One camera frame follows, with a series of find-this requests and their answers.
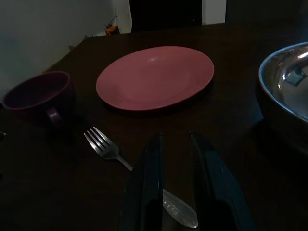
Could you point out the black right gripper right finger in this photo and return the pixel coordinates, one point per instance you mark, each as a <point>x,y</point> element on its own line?
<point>219,187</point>

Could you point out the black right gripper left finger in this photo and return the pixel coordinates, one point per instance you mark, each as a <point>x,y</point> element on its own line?
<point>144,183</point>

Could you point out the silver metal fork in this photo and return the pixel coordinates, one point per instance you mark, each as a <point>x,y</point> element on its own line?
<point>106,146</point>

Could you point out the pink oval plate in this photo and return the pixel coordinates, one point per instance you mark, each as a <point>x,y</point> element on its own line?
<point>154,78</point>

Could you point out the stainless steel bowl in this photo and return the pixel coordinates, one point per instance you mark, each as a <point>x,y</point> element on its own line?
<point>287,79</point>

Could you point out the dark purple mug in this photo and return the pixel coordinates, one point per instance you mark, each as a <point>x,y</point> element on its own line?
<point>41,96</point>

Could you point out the orange and black object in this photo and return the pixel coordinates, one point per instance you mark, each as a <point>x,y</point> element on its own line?
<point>111,27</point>

